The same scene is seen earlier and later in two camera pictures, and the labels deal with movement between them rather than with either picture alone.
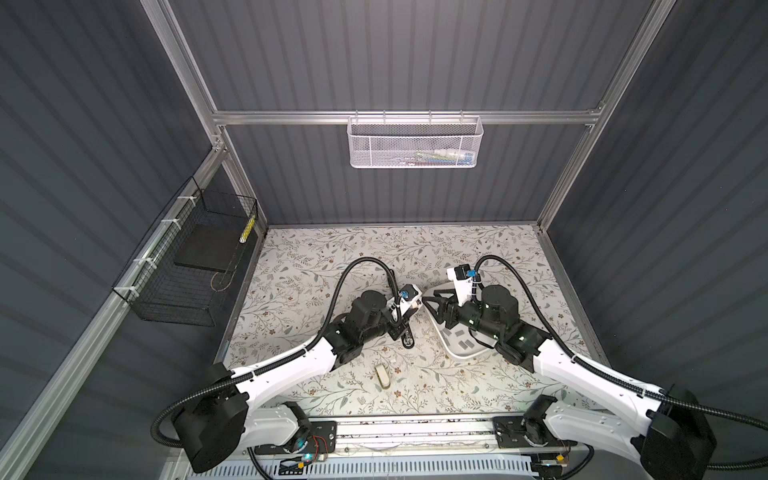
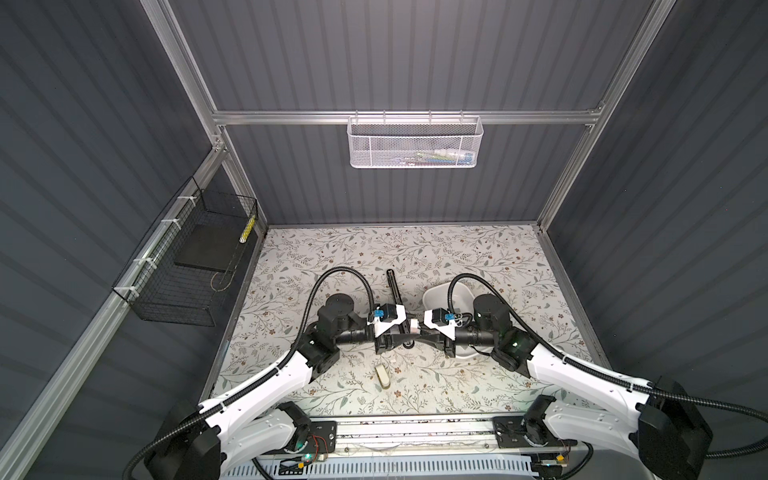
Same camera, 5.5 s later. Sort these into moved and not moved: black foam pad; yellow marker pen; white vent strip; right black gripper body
Moved: right black gripper body
Not moved: yellow marker pen; white vent strip; black foam pad
